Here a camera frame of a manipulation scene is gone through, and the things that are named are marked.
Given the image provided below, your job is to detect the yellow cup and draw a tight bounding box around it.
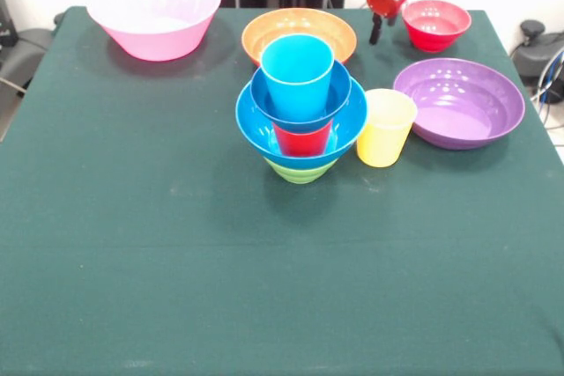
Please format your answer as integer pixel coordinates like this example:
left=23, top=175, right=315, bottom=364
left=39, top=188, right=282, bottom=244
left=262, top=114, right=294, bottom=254
left=355, top=88, right=419, bottom=168

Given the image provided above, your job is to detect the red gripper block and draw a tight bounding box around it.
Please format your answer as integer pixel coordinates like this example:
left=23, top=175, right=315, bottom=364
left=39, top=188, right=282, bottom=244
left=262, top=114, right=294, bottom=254
left=365, top=0, right=418, bottom=47

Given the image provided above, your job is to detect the large pink bowl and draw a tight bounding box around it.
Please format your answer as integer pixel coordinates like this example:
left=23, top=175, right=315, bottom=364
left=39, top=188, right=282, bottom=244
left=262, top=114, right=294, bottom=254
left=86, top=0, right=223, bottom=63

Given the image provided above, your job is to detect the small dark blue bowl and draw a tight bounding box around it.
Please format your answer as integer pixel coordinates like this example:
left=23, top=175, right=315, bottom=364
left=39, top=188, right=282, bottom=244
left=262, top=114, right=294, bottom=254
left=249, top=61, right=353, bottom=134

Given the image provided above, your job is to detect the green bowl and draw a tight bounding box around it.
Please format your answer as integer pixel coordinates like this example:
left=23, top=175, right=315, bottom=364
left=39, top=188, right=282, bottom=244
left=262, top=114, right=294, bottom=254
left=263, top=155, right=339, bottom=185

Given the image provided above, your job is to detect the purple bowl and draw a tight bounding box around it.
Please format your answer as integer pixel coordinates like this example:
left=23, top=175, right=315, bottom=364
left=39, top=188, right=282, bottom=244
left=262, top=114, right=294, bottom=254
left=392, top=57, right=526, bottom=151

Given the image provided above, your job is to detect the orange bowl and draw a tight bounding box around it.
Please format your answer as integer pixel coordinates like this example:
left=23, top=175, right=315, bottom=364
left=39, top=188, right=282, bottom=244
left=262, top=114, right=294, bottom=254
left=241, top=7, right=358, bottom=68

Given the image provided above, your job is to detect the large light blue bowl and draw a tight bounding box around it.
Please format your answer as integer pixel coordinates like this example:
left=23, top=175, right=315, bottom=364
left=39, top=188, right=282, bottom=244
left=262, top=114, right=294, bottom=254
left=235, top=79, right=369, bottom=170

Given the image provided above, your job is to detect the dark green tablecloth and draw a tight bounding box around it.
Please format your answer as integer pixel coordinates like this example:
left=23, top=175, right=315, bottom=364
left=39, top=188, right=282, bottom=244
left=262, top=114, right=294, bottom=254
left=0, top=5, right=564, bottom=376

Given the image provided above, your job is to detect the small crimson bowl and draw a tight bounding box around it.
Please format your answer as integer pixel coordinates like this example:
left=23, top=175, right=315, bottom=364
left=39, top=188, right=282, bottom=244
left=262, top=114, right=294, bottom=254
left=401, top=0, right=472, bottom=54

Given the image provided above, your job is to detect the light blue cup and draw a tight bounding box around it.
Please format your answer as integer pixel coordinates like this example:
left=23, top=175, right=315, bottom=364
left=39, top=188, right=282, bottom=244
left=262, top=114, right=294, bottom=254
left=260, top=34, right=335, bottom=123

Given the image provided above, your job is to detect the red cup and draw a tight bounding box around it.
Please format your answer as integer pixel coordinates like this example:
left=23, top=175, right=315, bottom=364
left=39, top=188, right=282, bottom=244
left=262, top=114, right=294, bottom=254
left=272, top=120, right=334, bottom=158

